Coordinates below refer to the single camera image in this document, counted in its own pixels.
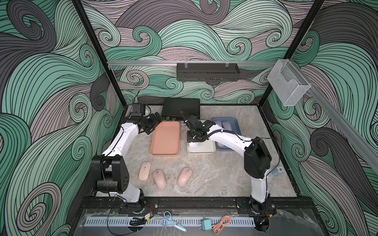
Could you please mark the crumpled plastic wrapper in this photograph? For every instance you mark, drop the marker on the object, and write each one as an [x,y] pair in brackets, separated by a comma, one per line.
[278,171]

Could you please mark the pink storage tray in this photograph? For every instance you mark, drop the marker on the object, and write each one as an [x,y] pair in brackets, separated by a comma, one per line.
[166,139]

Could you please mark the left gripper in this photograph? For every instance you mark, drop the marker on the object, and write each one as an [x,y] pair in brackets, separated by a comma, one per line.
[155,122]

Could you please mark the blue storage tray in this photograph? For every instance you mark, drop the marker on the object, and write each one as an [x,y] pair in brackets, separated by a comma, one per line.
[235,128]

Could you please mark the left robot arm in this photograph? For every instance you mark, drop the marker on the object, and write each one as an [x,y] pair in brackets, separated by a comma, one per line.
[110,173]

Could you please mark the blue scissors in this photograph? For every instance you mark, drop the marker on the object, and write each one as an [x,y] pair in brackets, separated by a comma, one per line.
[167,220]

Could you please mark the black wall shelf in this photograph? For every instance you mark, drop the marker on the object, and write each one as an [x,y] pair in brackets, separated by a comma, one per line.
[207,72]

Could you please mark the white storage tray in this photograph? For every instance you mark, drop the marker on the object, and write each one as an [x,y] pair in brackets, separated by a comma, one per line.
[205,148]

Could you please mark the white mouse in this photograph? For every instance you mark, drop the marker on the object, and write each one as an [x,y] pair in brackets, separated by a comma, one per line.
[193,144]

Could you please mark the teal plug adapter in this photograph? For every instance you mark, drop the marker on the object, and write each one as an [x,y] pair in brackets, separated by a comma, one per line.
[206,225]

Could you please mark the black case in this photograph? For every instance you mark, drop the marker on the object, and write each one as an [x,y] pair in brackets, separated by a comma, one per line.
[173,106]

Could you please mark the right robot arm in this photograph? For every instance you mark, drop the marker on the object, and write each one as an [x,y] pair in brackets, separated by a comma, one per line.
[257,158]

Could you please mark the clear wall holder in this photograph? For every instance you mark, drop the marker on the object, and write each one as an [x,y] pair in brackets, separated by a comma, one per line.
[288,82]

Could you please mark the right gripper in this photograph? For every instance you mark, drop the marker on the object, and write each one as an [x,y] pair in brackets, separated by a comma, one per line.
[189,139]

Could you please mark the pink mouse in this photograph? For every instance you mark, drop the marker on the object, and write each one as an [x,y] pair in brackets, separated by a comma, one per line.
[184,177]
[144,171]
[160,179]

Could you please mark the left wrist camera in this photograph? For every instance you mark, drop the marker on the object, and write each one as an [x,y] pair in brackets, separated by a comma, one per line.
[138,110]

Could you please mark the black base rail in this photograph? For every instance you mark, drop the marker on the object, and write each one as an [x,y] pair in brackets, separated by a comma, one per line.
[240,204]

